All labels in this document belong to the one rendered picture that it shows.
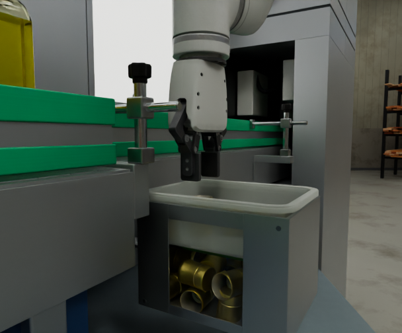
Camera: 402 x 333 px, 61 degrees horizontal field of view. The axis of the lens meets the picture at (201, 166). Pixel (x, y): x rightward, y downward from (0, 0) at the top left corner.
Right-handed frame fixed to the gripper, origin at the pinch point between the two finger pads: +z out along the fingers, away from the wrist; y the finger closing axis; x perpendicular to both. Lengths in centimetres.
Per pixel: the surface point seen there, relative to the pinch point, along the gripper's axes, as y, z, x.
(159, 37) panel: -29, -30, -31
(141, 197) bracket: 11.0, 3.2, -2.1
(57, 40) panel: 2.2, -22.2, -29.8
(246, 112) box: -85, -14, -31
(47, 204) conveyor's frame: 24.5, 1.7, -1.7
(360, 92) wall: -1112, -133, -112
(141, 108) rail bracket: 11.6, -8.0, -1.3
